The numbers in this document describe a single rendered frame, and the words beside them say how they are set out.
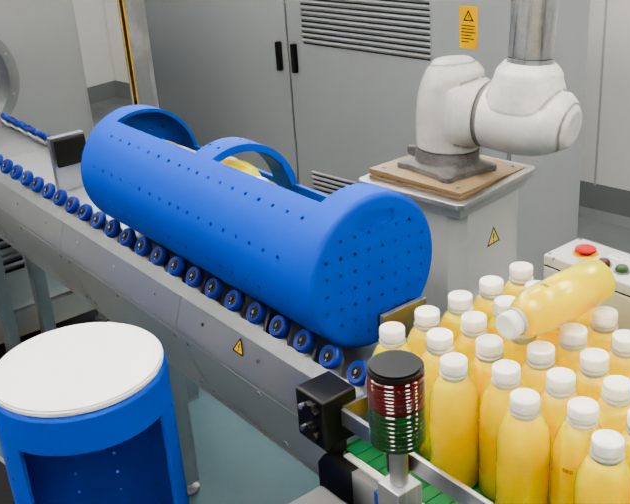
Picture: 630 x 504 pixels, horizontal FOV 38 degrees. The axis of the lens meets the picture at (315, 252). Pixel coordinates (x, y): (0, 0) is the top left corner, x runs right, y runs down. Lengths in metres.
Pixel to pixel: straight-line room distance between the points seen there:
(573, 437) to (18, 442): 0.82
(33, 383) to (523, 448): 0.75
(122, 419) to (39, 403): 0.13
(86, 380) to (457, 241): 1.04
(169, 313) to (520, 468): 1.01
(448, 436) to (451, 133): 1.02
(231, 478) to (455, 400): 1.69
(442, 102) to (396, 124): 1.40
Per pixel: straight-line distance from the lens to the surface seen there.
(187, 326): 1.98
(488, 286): 1.51
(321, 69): 3.79
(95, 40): 7.28
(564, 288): 1.37
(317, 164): 3.95
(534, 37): 2.10
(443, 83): 2.19
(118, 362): 1.53
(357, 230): 1.54
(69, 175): 2.66
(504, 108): 2.11
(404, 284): 1.66
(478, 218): 2.22
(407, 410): 1.01
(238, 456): 3.02
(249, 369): 1.80
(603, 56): 4.51
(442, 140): 2.22
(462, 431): 1.34
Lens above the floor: 1.79
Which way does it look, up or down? 24 degrees down
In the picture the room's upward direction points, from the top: 4 degrees counter-clockwise
